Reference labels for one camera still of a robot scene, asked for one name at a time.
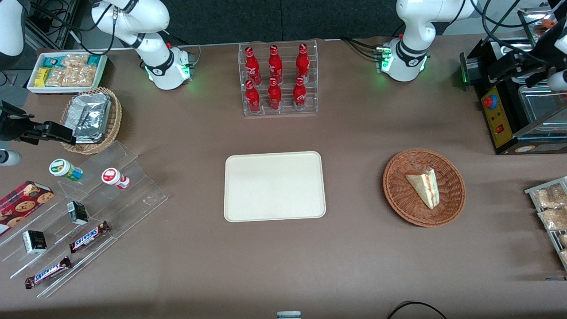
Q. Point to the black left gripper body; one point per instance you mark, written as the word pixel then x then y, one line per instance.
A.
pixel 541 48

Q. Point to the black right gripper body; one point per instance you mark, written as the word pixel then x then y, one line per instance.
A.
pixel 9 127

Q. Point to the triangular sandwich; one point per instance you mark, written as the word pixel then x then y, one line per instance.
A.
pixel 424 186

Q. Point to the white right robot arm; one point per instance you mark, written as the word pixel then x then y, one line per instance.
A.
pixel 153 62

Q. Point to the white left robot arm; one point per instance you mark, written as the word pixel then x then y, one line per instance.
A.
pixel 409 48

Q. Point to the light wicker basket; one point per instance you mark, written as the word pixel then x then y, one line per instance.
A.
pixel 114 119

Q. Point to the grey snack bag tray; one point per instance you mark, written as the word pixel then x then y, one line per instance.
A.
pixel 533 191

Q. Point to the round brown wicker basket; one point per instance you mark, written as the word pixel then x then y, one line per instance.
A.
pixel 401 199

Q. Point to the cream plastic serving tray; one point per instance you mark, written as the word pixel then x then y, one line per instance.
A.
pixel 274 186

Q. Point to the steel food pan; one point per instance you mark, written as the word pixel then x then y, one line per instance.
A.
pixel 509 45
pixel 538 106

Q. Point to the red food in warmer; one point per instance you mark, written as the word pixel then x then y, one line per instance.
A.
pixel 545 25

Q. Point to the silver foil packet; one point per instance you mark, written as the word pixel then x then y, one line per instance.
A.
pixel 88 99
pixel 91 122

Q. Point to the green lid white cup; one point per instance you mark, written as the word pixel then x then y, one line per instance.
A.
pixel 62 168

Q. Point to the black food warmer machine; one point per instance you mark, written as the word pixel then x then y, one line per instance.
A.
pixel 498 119

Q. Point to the yellow snack packet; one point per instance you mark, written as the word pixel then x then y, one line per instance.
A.
pixel 42 77

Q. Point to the clear bag of nuts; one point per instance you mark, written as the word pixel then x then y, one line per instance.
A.
pixel 55 77
pixel 75 60
pixel 79 76

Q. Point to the red plaid cookie box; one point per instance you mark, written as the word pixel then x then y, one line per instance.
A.
pixel 22 204

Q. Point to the teal snack packet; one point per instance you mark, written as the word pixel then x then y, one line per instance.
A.
pixel 53 62
pixel 94 60

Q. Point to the red lid white cup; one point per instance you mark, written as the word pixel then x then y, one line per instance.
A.
pixel 113 177

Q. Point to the white rectangular snack bin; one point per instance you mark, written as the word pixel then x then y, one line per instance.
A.
pixel 101 71

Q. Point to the small black drink carton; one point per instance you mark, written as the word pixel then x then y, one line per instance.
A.
pixel 78 212
pixel 34 242

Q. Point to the clear acrylic stepped stand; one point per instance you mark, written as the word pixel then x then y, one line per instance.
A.
pixel 133 195

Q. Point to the Snickers chocolate bar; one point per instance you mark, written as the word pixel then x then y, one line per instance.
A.
pixel 48 273
pixel 88 237

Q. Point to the clear bag of crackers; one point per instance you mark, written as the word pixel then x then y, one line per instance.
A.
pixel 564 257
pixel 563 240
pixel 553 219
pixel 549 197

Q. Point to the red cola bottle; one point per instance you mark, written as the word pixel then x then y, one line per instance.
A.
pixel 275 66
pixel 253 99
pixel 252 66
pixel 302 64
pixel 300 96
pixel 274 97

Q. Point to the clear acrylic bottle rack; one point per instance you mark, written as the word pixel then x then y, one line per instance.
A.
pixel 285 110

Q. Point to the small blue object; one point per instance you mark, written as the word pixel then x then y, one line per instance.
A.
pixel 554 278

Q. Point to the small grey white object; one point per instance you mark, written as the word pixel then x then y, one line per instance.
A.
pixel 289 315

